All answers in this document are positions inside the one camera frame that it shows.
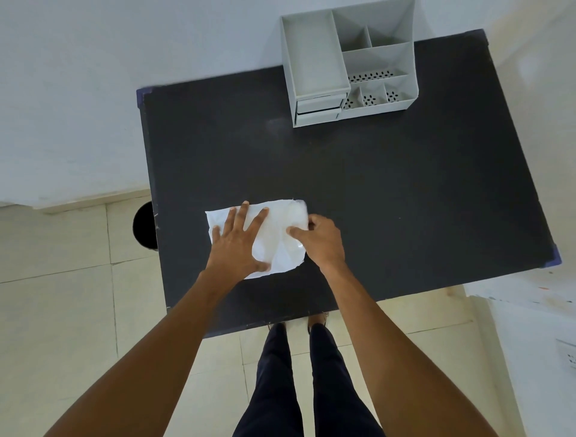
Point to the dark blue trousers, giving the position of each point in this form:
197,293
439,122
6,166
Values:
279,396

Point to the person's left middle finger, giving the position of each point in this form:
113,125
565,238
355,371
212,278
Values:
243,217

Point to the small grey organiser drawer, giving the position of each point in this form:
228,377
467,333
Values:
318,118
321,104

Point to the person's right hand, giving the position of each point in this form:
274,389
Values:
326,245

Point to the person's foot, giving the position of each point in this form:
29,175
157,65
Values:
317,319
275,326

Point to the person's left forearm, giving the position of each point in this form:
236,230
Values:
157,360

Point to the person's right thumb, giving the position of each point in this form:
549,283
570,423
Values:
298,234

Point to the person's left hand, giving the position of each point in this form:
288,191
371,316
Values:
234,254

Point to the black round bin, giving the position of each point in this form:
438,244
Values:
145,225

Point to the person's left little finger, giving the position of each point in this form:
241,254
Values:
216,236

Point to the white plastic bag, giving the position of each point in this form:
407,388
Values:
279,225

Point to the white wall socket plate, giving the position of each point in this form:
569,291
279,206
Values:
568,358

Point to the person's left foot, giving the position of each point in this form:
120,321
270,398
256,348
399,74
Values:
275,326

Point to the person's left thumb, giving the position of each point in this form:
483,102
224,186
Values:
262,266

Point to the person's right foot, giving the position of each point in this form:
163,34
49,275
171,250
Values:
317,319

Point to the grey desk organiser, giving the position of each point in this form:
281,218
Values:
315,58

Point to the person's right forearm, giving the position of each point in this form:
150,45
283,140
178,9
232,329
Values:
396,360

